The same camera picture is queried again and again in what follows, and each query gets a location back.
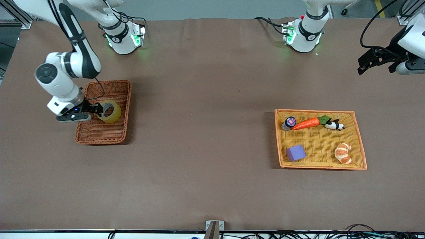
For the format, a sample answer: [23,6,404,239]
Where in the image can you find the small jar blue lid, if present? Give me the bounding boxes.
[282,116,297,131]

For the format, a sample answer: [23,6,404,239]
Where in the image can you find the yellow wicker basket orange rim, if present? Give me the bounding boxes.
[274,109,368,170]

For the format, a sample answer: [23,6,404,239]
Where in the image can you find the tangled black cables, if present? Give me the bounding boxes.
[108,224,425,239]

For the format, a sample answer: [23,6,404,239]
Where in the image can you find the panda toy figure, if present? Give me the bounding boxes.
[325,119,345,131]

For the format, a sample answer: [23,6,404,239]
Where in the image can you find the orange toy carrot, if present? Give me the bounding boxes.
[292,115,331,130]

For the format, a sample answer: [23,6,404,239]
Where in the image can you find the purple cube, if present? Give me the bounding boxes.
[286,144,307,162]

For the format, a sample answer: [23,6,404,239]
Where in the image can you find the aluminium frame profile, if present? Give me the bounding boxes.
[0,0,33,30]
[397,0,425,26]

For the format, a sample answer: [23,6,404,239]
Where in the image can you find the brown wicker basket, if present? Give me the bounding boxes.
[75,80,132,145]

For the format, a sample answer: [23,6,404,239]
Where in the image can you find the silver camera mount bracket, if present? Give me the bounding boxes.
[205,220,224,239]

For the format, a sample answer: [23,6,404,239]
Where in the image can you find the yellow clear tape roll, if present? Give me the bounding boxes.
[97,100,122,124]

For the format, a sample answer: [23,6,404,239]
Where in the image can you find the black right base cable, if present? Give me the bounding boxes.
[101,0,147,29]

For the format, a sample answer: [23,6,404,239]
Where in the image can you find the black base cable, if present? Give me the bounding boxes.
[101,0,147,29]
[255,17,289,36]

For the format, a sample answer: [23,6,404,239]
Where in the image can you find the black left base cable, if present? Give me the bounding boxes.
[255,17,289,36]

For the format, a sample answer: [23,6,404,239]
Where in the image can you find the toy croissant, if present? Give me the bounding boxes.
[334,143,353,165]

